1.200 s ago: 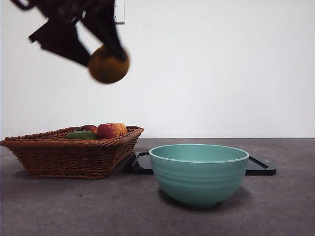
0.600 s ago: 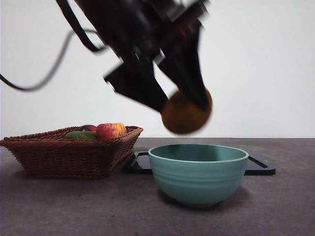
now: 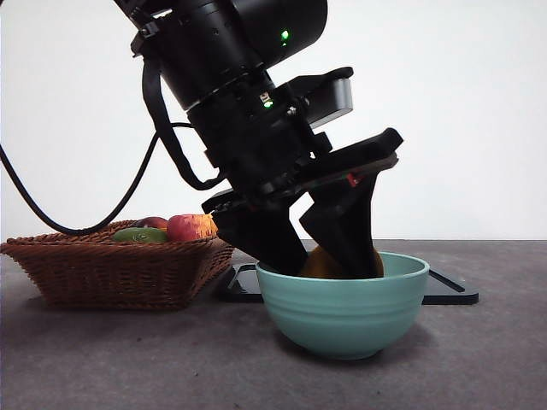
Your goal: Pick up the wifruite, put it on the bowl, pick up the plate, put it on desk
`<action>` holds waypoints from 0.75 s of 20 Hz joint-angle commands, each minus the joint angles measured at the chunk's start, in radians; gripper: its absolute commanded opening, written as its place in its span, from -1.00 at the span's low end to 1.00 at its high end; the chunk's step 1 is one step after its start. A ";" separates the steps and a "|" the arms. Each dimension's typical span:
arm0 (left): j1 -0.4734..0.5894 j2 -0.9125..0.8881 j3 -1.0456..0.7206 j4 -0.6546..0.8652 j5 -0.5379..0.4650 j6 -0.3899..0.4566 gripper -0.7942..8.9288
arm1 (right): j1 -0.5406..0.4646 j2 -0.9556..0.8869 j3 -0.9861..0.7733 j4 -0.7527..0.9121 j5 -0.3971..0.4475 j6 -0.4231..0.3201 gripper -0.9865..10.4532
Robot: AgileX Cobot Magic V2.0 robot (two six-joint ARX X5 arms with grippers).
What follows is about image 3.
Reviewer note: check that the black rectangular tray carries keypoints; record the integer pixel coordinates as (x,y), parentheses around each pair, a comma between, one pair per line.
(241,287)

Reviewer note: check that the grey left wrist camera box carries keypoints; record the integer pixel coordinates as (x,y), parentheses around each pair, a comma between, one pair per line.
(333,100)

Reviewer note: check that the orange brown kiwi fruit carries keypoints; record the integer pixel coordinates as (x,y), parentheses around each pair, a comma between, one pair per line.
(317,265)

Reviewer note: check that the teal ribbed bowl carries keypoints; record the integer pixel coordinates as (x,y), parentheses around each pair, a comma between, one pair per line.
(342,316)

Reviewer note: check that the brown wicker basket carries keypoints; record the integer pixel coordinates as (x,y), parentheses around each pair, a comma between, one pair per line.
(111,277)

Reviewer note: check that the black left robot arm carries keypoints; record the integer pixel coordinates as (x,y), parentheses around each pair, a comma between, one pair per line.
(256,25)

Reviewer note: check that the red yellow apple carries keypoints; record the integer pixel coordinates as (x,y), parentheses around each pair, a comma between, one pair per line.
(188,228)

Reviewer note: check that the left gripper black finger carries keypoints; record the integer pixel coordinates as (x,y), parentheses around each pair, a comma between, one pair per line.
(346,222)
(260,239)

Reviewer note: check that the green oval fruit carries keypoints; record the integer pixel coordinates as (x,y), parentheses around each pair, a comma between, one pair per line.
(139,236)

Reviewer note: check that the dark red round fruit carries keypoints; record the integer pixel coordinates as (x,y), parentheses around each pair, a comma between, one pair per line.
(151,222)

